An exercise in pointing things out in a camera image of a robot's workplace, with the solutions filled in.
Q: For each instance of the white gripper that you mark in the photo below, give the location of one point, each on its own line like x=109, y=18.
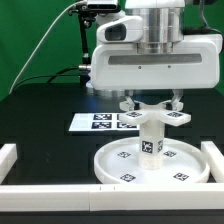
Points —
x=193, y=63

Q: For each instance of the white cross-shaped table base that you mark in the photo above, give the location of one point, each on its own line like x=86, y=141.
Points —
x=154, y=113

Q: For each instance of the white round table top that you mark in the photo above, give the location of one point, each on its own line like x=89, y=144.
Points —
x=118, y=162

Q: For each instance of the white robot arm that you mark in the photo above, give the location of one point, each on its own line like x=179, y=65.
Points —
x=147, y=49

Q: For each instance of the white marker sheet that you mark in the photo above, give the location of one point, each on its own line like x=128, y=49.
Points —
x=98, y=122

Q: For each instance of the white right fence bar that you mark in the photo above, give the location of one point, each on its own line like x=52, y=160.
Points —
x=215, y=160

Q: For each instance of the white fence bar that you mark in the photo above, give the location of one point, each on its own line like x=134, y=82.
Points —
x=8, y=156
x=215, y=160
x=97, y=197

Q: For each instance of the white front fence bar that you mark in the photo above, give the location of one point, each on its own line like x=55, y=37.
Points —
x=97, y=197

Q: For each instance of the white left fence bar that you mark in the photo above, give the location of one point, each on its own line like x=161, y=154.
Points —
x=8, y=156

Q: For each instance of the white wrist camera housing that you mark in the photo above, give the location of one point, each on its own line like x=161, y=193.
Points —
x=127, y=29

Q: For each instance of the black camera stand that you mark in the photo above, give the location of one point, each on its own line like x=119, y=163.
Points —
x=87, y=11

